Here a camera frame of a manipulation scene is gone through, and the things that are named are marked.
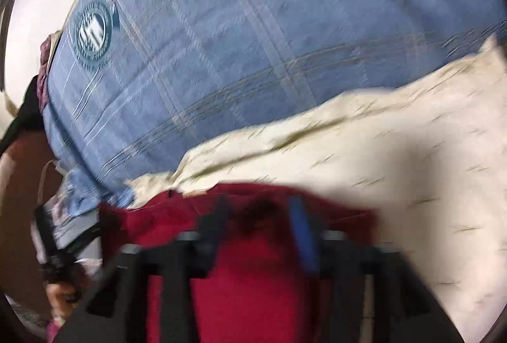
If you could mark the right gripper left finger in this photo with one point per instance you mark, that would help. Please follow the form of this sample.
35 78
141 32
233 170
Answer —
146 292

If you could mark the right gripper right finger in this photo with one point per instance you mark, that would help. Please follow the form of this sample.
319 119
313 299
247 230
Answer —
374 294

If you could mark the red sweater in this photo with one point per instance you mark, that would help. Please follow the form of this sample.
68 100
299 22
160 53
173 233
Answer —
257 290

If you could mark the person's left hand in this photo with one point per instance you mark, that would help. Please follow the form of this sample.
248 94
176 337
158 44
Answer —
59 295

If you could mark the brown wooden headboard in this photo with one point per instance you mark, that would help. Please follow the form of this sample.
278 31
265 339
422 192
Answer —
21 278

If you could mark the black cloth on chair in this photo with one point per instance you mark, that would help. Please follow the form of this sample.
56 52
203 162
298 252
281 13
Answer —
27 119

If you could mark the cream leaf-print pillow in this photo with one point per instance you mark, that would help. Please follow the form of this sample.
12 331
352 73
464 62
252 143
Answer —
430 157

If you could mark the maroon patterned cloth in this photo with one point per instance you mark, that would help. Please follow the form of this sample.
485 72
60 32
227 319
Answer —
47 50

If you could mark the blue plaid quilt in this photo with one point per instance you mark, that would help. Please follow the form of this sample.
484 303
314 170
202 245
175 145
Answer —
135 84

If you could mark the white charger with cable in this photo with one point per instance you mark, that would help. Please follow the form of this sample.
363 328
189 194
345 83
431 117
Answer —
51 178

